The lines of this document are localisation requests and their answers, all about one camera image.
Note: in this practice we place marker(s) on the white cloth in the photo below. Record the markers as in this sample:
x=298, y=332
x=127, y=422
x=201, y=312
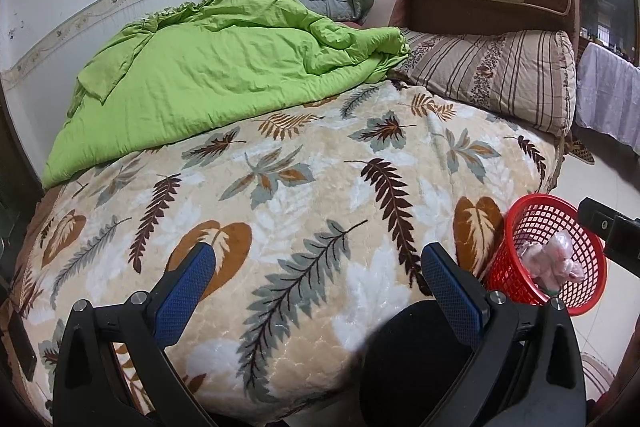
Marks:
x=610, y=97

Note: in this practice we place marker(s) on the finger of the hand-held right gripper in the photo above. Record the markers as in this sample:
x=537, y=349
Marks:
x=620, y=242

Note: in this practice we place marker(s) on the red plastic mesh basket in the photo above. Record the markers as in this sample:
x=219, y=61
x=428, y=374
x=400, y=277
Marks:
x=590, y=287

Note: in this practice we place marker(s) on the floor mat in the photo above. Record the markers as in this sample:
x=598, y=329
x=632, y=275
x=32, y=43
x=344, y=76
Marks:
x=597, y=377

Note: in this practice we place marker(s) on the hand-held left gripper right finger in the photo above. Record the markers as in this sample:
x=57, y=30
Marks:
x=452, y=292

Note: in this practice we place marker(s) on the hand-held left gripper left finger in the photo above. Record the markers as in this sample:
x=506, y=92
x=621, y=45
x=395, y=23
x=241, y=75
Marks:
x=187, y=292

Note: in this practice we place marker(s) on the black phone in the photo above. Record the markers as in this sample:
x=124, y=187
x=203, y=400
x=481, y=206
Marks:
x=22, y=347

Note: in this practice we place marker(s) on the leaf print blanket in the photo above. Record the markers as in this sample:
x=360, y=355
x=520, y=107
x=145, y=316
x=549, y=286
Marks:
x=300, y=187

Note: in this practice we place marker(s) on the white plastic wrappers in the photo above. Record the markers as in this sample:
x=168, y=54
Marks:
x=555, y=257

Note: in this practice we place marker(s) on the patterned slipper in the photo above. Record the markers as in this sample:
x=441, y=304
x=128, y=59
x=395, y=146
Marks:
x=582, y=153

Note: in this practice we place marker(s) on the green duvet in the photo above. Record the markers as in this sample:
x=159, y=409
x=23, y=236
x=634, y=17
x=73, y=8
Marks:
x=200, y=82

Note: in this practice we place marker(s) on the striped floral pillow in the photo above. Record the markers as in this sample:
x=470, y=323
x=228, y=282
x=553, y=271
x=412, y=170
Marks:
x=500, y=67

